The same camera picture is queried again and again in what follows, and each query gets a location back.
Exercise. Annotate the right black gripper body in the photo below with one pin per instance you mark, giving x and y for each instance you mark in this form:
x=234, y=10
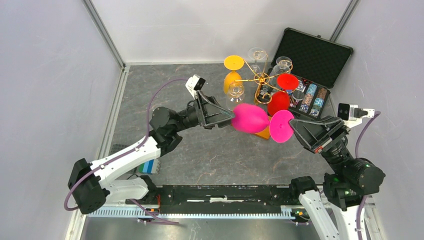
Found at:
x=326, y=135

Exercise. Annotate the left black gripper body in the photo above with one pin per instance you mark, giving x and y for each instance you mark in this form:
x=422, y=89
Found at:
x=201, y=112

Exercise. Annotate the pink wine glass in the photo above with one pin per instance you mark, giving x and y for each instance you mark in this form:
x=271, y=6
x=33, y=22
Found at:
x=252, y=119

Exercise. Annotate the red wine glass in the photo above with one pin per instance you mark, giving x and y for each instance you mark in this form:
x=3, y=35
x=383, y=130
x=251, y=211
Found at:
x=281, y=100

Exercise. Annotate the clear textured glass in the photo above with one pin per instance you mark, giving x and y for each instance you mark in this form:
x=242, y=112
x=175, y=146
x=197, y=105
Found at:
x=283, y=66

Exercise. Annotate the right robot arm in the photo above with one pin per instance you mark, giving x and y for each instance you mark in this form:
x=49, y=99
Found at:
x=346, y=189

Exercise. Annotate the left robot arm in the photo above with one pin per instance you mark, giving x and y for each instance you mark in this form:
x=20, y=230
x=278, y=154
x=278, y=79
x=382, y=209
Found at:
x=91, y=183

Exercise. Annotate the yellow wine glass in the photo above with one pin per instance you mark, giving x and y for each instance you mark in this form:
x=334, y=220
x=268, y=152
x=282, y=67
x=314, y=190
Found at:
x=233, y=63

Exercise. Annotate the clear glass front left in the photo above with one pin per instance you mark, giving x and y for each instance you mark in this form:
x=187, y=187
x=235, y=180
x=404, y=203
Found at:
x=235, y=95

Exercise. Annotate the black poker chip case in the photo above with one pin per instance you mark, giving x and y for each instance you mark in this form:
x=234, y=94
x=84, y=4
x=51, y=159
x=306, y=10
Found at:
x=316, y=61

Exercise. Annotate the clear glass back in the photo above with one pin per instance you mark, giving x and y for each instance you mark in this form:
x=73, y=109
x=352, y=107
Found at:
x=256, y=54

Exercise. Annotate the green blue lego block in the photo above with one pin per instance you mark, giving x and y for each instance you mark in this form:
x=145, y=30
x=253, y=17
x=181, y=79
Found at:
x=149, y=167

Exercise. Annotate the grey lego baseplate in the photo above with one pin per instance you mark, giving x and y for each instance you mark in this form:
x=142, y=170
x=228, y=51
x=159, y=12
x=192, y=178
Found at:
x=116, y=148

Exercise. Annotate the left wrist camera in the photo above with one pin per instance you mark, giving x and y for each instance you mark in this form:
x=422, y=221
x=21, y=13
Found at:
x=194, y=84

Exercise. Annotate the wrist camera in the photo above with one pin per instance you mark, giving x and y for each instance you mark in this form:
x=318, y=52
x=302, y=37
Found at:
x=194, y=84
x=352, y=115

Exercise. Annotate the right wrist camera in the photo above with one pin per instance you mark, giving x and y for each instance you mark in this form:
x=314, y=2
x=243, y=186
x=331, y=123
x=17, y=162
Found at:
x=352, y=115

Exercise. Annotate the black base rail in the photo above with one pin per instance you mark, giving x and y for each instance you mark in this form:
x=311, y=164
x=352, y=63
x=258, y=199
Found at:
x=210, y=201

